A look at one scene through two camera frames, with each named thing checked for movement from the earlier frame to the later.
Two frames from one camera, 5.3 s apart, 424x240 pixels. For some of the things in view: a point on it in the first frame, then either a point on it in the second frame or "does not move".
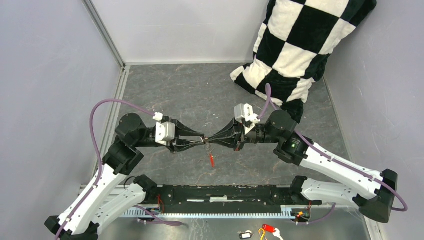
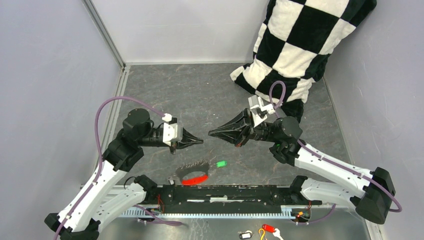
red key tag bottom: x=268 y=228 does not move
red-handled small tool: x=212 y=160 -> x=200 y=165
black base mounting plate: x=229 y=199 does not move
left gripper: x=179 y=144 does not move
